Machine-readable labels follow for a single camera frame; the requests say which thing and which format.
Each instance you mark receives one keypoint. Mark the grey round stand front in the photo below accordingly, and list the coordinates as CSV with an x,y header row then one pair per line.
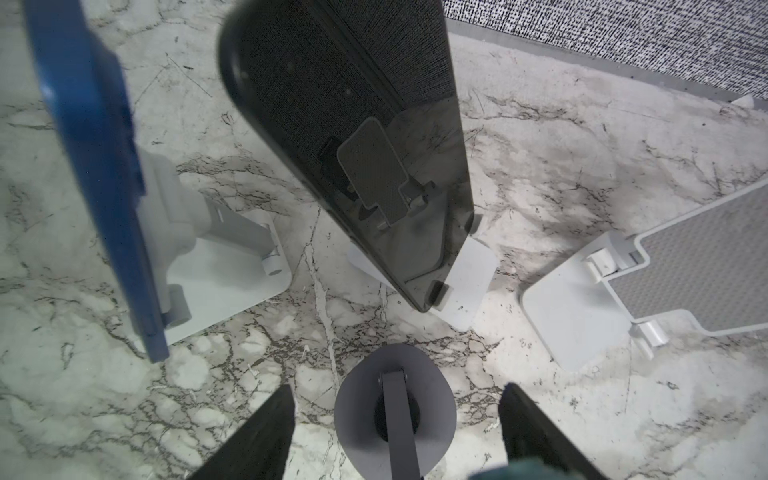
x,y
395,414

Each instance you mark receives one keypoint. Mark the white stand far left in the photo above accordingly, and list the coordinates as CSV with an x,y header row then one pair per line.
x,y
208,262

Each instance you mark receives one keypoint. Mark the white stand behind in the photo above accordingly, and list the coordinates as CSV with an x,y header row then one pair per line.
x,y
468,282

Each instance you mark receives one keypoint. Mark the white centre phone stand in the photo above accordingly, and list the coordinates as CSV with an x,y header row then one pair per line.
x,y
709,264

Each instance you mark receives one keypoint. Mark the blue-cased phone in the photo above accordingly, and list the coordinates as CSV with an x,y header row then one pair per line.
x,y
82,84

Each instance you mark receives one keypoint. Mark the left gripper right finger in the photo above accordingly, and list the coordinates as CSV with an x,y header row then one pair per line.
x,y
529,434

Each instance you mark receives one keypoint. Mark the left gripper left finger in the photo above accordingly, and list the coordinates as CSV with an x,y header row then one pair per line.
x,y
259,449

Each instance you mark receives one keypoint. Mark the green-edged phone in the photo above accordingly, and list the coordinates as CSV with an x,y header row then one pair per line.
x,y
526,469

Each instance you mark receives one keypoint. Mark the black textured-back phone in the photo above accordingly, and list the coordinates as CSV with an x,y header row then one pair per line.
x,y
359,100

